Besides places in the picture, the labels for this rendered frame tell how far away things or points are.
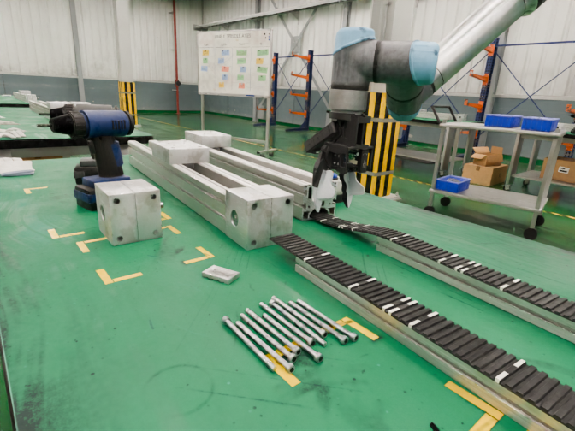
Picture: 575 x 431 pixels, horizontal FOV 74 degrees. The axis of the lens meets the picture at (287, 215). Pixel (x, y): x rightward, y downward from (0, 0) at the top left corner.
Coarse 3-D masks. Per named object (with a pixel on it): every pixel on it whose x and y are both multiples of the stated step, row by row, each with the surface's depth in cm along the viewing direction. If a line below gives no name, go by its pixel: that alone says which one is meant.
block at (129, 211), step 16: (96, 192) 72; (112, 192) 67; (128, 192) 67; (144, 192) 69; (112, 208) 66; (128, 208) 68; (144, 208) 70; (160, 208) 72; (112, 224) 67; (128, 224) 69; (144, 224) 70; (160, 224) 72; (112, 240) 68; (128, 240) 70
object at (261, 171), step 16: (224, 160) 116; (240, 160) 110; (256, 160) 114; (240, 176) 108; (256, 176) 101; (272, 176) 94; (288, 176) 92; (304, 176) 96; (304, 192) 86; (336, 192) 90; (304, 208) 87
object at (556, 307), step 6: (558, 300) 50; (564, 300) 50; (546, 306) 49; (552, 306) 49; (558, 306) 49; (564, 306) 49; (570, 306) 49; (552, 312) 48; (558, 312) 47; (564, 312) 48
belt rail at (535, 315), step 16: (384, 240) 71; (400, 256) 68; (416, 256) 65; (432, 272) 63; (448, 272) 60; (464, 288) 58; (480, 288) 57; (496, 288) 54; (496, 304) 55; (512, 304) 53; (528, 304) 51; (528, 320) 51; (544, 320) 50; (560, 320) 48; (560, 336) 48
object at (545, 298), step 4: (544, 292) 52; (548, 292) 52; (536, 296) 51; (540, 296) 51; (544, 296) 51; (548, 296) 52; (552, 296) 51; (556, 296) 51; (528, 300) 50; (532, 300) 50; (536, 300) 50; (540, 300) 51; (544, 300) 50; (548, 300) 50; (552, 300) 50; (536, 304) 49; (540, 304) 49; (544, 304) 49
